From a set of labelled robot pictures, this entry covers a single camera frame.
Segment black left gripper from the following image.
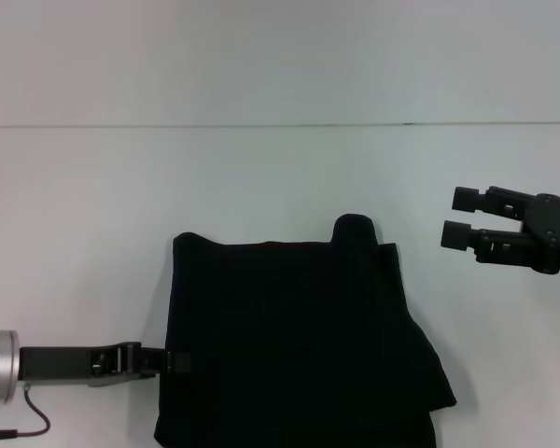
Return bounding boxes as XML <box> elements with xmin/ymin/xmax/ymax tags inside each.
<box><xmin>18</xmin><ymin>341</ymin><xmax>193</xmax><ymax>389</ymax></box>

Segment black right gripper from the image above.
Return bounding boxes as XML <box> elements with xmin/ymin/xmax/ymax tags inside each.
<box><xmin>440</xmin><ymin>185</ymin><xmax>560</xmax><ymax>277</ymax></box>

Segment black t-shirt with FREE print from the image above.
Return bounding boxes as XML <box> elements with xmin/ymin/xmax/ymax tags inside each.
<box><xmin>153</xmin><ymin>213</ymin><xmax>459</xmax><ymax>448</ymax></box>

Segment grey cable with metal plug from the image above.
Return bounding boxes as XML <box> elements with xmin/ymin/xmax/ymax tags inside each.
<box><xmin>0</xmin><ymin>382</ymin><xmax>52</xmax><ymax>442</ymax></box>

